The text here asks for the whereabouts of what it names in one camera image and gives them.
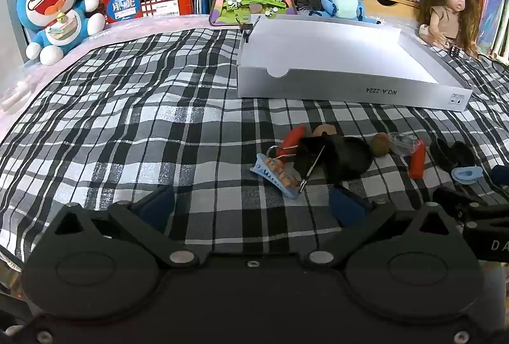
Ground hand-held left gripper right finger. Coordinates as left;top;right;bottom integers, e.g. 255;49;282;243
309;185;464;268

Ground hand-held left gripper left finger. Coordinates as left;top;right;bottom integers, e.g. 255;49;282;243
50;185;199;268

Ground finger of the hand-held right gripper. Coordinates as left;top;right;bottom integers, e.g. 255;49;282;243
433;187;494;225
490;165;509;187

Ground plain blue hair claw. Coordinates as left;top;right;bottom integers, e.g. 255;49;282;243
451;166;484;184

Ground small black block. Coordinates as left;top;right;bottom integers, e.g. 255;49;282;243
429;137;454;173

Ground large black binder clip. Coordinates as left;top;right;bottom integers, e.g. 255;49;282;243
266;136;338;194

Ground clear plastic cup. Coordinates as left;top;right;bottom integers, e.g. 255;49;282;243
387;131;422;158

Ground blue hair claw orange beads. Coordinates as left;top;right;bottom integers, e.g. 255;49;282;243
250;153;301;199

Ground white cardboard box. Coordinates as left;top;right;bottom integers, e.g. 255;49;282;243
236;16;474;112

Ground black white plaid blanket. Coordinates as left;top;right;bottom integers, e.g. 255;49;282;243
0;28;509;277

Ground white pipe stand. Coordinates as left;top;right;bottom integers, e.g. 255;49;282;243
489;38;509;65

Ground leaning thin picture books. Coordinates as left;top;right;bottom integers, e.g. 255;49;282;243
475;0;509;62

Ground long-haired baby doll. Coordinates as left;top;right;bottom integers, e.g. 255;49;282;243
417;0;484;56

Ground small black binder clip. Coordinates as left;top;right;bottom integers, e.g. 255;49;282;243
236;16;261;44

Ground wooden drawer box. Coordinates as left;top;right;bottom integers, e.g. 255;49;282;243
360;0;422;26

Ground blue cat robot plush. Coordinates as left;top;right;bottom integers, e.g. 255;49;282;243
17;0;106;66

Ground black cable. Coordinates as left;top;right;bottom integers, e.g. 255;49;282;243
447;46;509;68

